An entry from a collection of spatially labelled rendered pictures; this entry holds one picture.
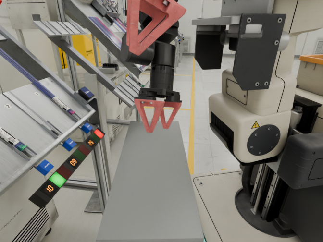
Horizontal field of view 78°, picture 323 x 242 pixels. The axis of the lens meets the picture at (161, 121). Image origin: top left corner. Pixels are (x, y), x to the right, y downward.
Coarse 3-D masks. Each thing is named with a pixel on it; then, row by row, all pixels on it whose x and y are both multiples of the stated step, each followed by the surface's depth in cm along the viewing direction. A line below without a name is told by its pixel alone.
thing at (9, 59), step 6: (0, 48) 63; (0, 54) 62; (6, 54) 63; (12, 60) 63; (18, 66) 63; (24, 72) 64; (30, 78) 64; (36, 84) 65; (42, 90) 66; (48, 90) 66; (48, 96) 66; (54, 96) 67; (72, 114) 69
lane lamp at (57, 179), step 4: (56, 172) 53; (52, 176) 52; (56, 176) 52; (60, 176) 53; (52, 180) 51; (56, 180) 52; (60, 180) 52; (64, 180) 53; (56, 184) 51; (60, 184) 52
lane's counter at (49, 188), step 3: (48, 183) 50; (45, 186) 49; (48, 186) 49; (51, 186) 50; (54, 186) 50; (42, 189) 48; (45, 189) 48; (48, 189) 49; (51, 189) 49; (54, 189) 50; (57, 189) 50; (45, 192) 48; (48, 192) 48; (51, 192) 49; (54, 192) 50; (48, 195) 48; (51, 195) 49
